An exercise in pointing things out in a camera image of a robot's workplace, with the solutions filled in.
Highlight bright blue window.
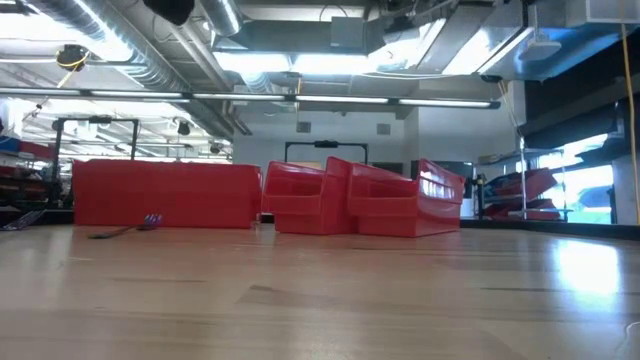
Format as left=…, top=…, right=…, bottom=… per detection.
left=537, top=132, right=617, bottom=225

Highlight silver round ceiling duct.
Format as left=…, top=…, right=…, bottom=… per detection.
left=199, top=0, right=246, bottom=37

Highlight silver spiral ceiling duct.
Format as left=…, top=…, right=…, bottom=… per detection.
left=24, top=0, right=251, bottom=144

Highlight metal shelf rack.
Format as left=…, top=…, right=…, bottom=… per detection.
left=517, top=134, right=571, bottom=221

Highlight red plastic bin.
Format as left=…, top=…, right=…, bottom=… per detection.
left=347, top=158, right=466, bottom=239
left=260, top=155, right=359, bottom=236
left=72, top=159, right=265, bottom=230

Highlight ceiling device with yellow cable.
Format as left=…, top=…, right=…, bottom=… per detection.
left=54, top=43, right=91, bottom=73

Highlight shelf with red bins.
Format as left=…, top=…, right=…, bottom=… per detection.
left=0, top=134, right=71, bottom=224

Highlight yellow hanging cable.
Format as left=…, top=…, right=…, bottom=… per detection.
left=618, top=0, right=640, bottom=226

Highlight silver rectangular air duct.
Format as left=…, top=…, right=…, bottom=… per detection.
left=369, top=2, right=534, bottom=79

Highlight black upright post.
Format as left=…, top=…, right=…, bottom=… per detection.
left=473, top=172, right=489, bottom=221

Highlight stacked red storage bins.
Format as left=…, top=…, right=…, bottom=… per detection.
left=488, top=167, right=564, bottom=221

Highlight long ceiling light bar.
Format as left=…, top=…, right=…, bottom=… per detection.
left=0, top=87, right=502, bottom=110

